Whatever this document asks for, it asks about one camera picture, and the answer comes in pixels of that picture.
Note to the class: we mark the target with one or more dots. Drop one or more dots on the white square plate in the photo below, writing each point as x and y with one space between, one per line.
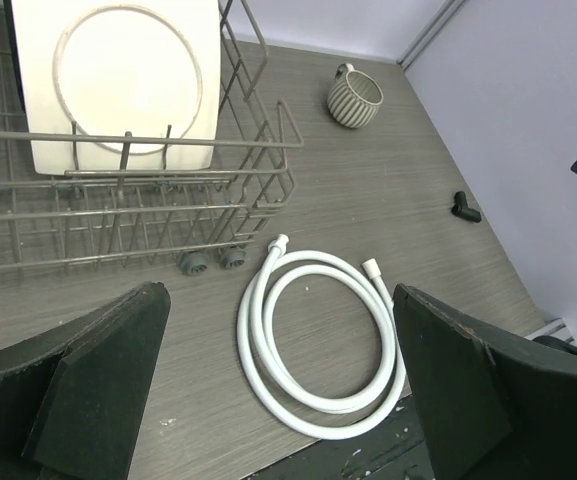
119 84

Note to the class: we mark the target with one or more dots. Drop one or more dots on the grey wire dish rack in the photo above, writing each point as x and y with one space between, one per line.
96 217

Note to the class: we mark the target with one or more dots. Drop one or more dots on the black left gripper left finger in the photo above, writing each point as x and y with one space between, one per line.
72 398

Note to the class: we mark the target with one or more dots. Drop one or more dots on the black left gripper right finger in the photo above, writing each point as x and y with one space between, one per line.
492 404

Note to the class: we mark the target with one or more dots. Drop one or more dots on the black elbow hose fitting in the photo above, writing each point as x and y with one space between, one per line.
462 210

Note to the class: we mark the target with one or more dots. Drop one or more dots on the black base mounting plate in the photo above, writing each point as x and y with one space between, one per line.
395 449

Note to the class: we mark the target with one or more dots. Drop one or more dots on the grey ribbed ceramic mug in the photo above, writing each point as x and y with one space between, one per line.
354 98

